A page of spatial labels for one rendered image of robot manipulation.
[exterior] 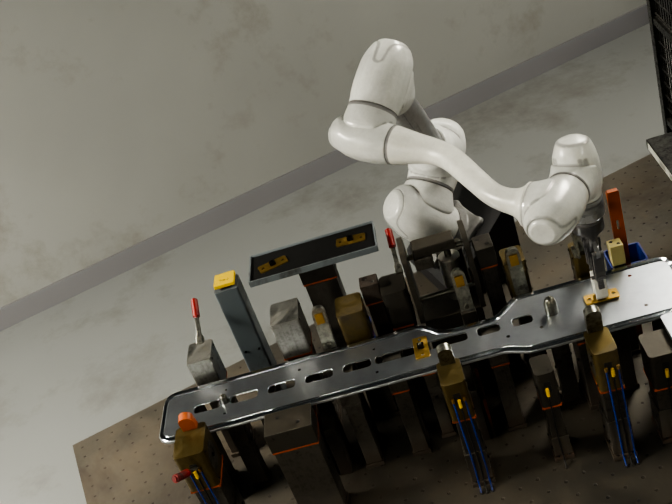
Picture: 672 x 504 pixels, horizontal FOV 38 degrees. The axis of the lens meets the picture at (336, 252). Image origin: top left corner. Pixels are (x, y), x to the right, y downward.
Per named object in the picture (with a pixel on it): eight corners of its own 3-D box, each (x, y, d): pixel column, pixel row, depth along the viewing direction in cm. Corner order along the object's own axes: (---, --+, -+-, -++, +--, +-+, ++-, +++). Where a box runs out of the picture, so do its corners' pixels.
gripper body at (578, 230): (566, 211, 234) (572, 242, 239) (575, 229, 227) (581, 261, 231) (596, 202, 233) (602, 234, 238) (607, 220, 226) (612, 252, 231)
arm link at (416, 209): (421, 251, 316) (368, 229, 305) (436, 198, 319) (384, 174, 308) (452, 252, 302) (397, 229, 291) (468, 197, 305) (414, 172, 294)
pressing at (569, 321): (157, 454, 246) (154, 450, 246) (166, 396, 265) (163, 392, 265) (701, 308, 231) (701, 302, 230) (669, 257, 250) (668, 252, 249)
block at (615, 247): (629, 355, 267) (609, 247, 248) (625, 348, 269) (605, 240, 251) (642, 352, 266) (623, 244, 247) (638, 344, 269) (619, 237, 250)
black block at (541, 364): (558, 472, 241) (536, 384, 226) (549, 444, 249) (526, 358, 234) (579, 466, 240) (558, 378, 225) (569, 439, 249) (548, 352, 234)
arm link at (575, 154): (567, 182, 233) (548, 213, 225) (556, 126, 225) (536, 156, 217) (611, 183, 227) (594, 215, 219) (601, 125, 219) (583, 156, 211)
